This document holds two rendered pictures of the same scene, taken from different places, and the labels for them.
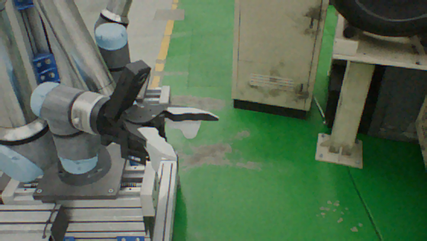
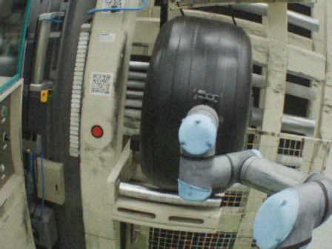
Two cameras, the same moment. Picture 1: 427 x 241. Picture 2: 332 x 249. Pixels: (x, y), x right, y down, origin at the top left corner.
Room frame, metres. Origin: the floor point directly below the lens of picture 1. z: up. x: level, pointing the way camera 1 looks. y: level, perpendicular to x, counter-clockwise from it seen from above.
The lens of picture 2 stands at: (1.88, 1.03, 1.73)
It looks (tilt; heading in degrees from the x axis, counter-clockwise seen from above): 20 degrees down; 259
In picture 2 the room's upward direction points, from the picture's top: 6 degrees clockwise
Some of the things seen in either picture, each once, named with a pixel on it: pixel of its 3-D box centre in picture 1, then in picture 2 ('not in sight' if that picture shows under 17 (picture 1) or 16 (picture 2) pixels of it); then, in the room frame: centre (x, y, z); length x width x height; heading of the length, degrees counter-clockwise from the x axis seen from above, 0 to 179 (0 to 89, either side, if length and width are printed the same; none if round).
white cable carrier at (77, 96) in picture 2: not in sight; (79, 87); (1.83, -0.77, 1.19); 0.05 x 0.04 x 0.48; 72
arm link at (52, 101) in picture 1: (63, 106); not in sight; (0.59, 0.29, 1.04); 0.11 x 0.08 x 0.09; 65
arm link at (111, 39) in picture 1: (112, 44); not in sight; (1.28, 0.38, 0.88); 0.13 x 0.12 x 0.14; 18
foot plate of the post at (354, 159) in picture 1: (339, 148); not in sight; (1.74, -0.78, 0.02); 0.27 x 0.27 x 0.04; 72
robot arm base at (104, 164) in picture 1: (81, 153); not in sight; (0.78, 0.37, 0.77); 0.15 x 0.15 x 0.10
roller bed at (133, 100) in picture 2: not in sight; (135, 94); (1.58, -1.15, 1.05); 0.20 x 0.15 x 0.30; 162
